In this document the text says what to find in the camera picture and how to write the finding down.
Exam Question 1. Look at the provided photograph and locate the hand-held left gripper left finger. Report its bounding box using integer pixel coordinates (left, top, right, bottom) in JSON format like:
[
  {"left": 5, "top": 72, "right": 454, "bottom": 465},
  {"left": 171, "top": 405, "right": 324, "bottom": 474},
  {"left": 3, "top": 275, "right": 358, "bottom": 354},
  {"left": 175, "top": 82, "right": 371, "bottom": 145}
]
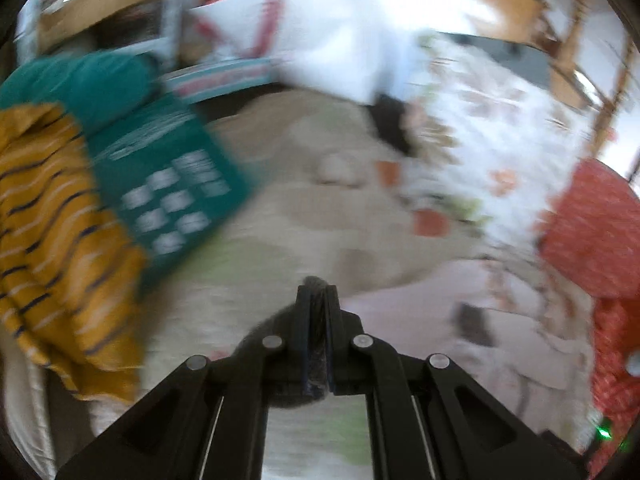
[{"left": 55, "top": 285, "right": 313, "bottom": 480}]

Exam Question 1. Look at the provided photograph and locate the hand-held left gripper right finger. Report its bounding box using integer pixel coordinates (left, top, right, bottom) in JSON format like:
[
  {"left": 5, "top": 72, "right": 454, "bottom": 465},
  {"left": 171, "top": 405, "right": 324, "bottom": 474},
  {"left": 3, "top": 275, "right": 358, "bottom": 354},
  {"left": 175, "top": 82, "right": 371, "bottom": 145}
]
[{"left": 325, "top": 285, "right": 587, "bottom": 480}]

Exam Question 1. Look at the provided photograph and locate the dark grey small garment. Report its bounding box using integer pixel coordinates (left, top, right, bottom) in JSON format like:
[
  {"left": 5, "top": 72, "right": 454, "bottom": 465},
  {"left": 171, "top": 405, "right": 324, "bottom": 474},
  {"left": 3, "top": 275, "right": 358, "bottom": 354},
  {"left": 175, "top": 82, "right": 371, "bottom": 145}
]
[{"left": 234, "top": 275, "right": 334, "bottom": 411}]

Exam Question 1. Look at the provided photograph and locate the beige patterned blanket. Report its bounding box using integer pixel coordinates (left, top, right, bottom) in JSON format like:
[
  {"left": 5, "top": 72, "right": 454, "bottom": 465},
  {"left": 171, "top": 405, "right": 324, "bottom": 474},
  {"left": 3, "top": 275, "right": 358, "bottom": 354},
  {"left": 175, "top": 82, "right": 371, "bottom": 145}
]
[{"left": 90, "top": 89, "right": 601, "bottom": 480}]

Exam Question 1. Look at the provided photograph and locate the red patterned garment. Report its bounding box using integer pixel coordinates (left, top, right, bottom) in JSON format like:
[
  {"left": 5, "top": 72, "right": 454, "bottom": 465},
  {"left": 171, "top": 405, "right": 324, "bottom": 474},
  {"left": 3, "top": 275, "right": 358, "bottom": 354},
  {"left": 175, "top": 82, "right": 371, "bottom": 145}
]
[{"left": 537, "top": 159, "right": 640, "bottom": 477}]

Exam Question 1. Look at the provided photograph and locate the green printed garment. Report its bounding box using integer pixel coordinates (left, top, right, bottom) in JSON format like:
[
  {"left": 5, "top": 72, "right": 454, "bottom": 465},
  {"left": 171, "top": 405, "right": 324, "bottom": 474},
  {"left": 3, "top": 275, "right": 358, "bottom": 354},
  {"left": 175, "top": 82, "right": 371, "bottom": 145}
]
[{"left": 0, "top": 52, "right": 257, "bottom": 292}]

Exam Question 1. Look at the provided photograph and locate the black cloth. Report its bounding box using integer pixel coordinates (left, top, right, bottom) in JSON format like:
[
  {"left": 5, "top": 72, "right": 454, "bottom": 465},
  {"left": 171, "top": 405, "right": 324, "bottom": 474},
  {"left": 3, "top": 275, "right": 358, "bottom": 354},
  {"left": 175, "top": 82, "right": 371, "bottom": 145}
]
[{"left": 369, "top": 94, "right": 427, "bottom": 157}]

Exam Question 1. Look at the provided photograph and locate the yellow striped garment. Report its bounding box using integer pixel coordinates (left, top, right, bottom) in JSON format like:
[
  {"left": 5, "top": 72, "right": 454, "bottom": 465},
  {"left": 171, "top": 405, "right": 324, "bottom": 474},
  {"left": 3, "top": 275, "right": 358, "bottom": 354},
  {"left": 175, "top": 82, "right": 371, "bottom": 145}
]
[{"left": 0, "top": 102, "right": 151, "bottom": 407}]

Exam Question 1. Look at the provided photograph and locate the white printed cloth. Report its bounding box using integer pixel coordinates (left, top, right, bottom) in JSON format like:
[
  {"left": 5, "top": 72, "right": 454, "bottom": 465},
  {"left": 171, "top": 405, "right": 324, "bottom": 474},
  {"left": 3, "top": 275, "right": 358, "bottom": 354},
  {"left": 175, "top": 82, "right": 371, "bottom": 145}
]
[{"left": 399, "top": 34, "right": 597, "bottom": 272}]

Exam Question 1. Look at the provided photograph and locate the teal striped box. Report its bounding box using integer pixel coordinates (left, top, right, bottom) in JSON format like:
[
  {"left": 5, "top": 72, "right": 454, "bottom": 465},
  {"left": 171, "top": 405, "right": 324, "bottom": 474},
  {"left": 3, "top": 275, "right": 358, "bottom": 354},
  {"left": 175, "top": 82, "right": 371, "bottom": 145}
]
[{"left": 164, "top": 56, "right": 282, "bottom": 104}]

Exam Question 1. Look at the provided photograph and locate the white bag with red print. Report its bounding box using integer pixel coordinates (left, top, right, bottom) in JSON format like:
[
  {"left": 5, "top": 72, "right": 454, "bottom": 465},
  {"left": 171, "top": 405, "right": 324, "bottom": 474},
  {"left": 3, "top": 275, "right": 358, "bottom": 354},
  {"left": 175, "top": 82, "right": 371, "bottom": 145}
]
[{"left": 189, "top": 0, "right": 482, "bottom": 107}]

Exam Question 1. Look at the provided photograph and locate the grey hanging cloth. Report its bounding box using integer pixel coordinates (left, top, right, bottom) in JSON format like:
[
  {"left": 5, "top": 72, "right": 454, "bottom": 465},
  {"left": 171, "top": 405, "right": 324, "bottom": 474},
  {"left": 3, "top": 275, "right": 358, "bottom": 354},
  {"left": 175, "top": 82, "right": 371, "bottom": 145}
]
[{"left": 159, "top": 0, "right": 221, "bottom": 68}]

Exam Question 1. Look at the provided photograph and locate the wooden furniture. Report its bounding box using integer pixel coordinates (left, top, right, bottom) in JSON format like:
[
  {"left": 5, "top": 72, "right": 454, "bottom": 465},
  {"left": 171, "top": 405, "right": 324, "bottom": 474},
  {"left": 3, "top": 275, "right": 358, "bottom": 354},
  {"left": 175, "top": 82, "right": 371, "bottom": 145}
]
[{"left": 414, "top": 0, "right": 637, "bottom": 162}]

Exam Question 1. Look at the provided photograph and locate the cardboard box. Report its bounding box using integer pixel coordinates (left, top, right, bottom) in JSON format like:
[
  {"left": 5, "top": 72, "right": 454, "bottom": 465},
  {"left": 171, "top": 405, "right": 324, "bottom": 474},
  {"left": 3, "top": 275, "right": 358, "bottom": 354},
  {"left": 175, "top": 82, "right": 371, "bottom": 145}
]
[{"left": 36, "top": 0, "right": 172, "bottom": 54}]

